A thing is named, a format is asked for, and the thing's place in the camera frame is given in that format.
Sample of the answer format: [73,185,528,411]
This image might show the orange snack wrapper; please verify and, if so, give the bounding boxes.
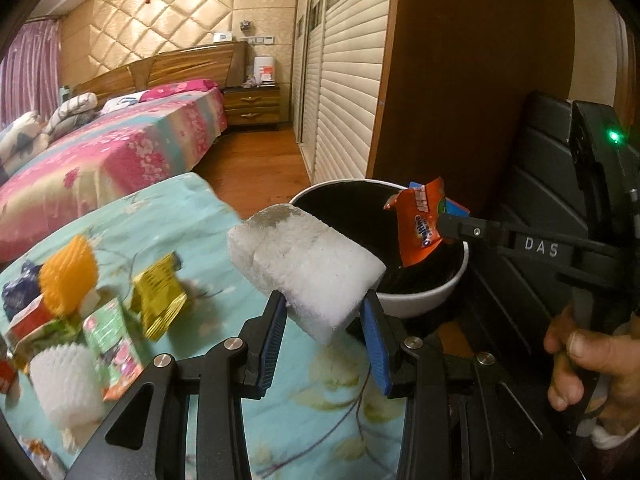
[384,177,470,268]

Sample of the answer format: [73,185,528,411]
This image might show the pink curtain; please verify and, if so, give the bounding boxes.
[1,18,61,128]

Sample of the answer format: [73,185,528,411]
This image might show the red white cigarette box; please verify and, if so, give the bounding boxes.
[4,288,101,344]

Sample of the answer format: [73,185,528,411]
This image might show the wooden headboard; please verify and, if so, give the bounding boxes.
[70,41,247,105]

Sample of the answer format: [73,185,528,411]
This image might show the pink floral bed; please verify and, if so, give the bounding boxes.
[1,88,227,263]

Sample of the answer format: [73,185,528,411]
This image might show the black chair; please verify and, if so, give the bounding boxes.
[439,90,640,480]

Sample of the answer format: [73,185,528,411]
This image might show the teal floral bedsheet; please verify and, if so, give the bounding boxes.
[25,173,405,479]

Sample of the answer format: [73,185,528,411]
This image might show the white pillow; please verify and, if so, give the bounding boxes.
[100,91,145,116]

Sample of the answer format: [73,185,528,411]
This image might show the white foam fruit net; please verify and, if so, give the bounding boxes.
[29,344,104,430]

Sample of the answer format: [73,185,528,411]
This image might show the white box on nightstand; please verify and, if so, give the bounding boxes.
[253,55,276,86]

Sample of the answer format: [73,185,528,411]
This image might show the dark blue crumpled wrapper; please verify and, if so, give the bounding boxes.
[1,260,42,321]

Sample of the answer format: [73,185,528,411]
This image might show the wooden nightstand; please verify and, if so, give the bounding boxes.
[224,86,280,127]

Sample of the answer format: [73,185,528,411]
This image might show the red snack packet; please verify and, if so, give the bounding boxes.
[0,347,17,394]

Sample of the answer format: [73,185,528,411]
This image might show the pink pillow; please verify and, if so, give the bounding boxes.
[140,79,218,103]

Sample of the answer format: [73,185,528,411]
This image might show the white louvered wardrobe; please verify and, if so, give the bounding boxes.
[291,0,390,183]

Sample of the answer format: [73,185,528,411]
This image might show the person's right hand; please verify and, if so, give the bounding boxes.
[544,304,639,437]

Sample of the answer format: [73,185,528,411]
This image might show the folded striped blanket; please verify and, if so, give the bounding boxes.
[42,92,98,142]

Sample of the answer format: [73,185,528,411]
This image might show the green drink pouch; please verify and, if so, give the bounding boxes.
[8,299,147,402]

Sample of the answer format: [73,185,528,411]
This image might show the white foam block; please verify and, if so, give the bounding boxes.
[227,204,386,346]

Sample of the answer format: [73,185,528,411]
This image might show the yellow snack wrapper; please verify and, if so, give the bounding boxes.
[131,252,189,341]

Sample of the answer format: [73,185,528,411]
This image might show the folded grey white quilt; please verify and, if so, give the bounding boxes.
[0,110,49,185]

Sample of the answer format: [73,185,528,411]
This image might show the orange foam fruit net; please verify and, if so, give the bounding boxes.
[38,235,99,318]

